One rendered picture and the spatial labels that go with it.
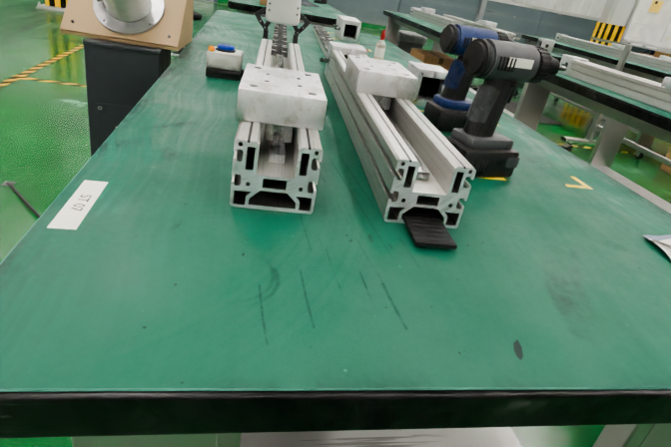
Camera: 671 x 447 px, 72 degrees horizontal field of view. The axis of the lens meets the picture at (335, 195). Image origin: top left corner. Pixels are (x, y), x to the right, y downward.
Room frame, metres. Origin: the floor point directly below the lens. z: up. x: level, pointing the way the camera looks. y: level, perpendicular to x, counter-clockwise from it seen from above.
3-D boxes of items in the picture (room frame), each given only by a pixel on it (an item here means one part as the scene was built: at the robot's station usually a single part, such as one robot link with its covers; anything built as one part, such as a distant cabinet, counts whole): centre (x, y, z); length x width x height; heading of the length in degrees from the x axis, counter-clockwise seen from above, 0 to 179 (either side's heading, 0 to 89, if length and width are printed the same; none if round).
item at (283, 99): (0.63, 0.10, 0.87); 0.16 x 0.11 x 0.07; 11
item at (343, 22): (2.30, 0.09, 0.83); 0.11 x 0.10 x 0.10; 100
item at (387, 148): (0.92, -0.04, 0.82); 0.80 x 0.10 x 0.09; 11
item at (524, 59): (0.79, -0.26, 0.89); 0.20 x 0.08 x 0.22; 117
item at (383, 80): (0.92, -0.04, 0.87); 0.16 x 0.11 x 0.07; 11
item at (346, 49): (1.35, 0.05, 0.83); 0.12 x 0.09 x 0.10; 101
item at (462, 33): (1.04, -0.26, 0.89); 0.20 x 0.08 x 0.22; 110
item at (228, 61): (1.13, 0.32, 0.81); 0.10 x 0.08 x 0.06; 101
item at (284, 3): (1.45, 0.25, 0.95); 0.10 x 0.07 x 0.11; 101
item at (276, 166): (0.88, 0.15, 0.82); 0.80 x 0.10 x 0.09; 11
